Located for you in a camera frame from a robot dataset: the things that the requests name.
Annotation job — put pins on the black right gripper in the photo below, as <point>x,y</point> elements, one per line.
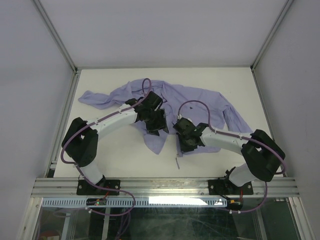
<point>184,148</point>

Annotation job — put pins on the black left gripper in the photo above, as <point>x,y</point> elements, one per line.
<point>160,124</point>

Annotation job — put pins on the lilac zip-up jacket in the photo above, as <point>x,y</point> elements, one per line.
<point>199,105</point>

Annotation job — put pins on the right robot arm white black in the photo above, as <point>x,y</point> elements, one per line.
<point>261,154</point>

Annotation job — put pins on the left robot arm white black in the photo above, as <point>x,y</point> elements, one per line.
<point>82,137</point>

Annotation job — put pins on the black orange power connector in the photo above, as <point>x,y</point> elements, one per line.
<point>234,204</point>

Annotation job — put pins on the small black circuit board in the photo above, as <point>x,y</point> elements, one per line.
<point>96,201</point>

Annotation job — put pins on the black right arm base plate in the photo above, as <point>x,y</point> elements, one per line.
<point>230,187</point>

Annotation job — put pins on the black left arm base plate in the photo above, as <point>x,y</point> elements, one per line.
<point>97,187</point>

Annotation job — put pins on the right aluminium side rail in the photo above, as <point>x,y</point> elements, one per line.
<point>262,100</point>

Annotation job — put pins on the aluminium side rail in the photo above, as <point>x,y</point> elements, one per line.
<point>262,100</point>
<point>63,120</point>

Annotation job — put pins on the aluminium front frame rail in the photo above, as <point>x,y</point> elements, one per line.
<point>279,187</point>

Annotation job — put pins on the left aluminium side rail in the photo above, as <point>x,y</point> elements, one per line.
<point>63,120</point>

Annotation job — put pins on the grey slotted cable duct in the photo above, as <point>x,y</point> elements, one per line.
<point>139,202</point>

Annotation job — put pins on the left aluminium corner post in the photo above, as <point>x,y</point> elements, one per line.
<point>54,33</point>

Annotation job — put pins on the aluminium corner post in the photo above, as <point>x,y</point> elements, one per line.
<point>272,33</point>
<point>54,33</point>

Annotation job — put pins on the right aluminium corner post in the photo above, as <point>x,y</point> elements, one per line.
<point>272,33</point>

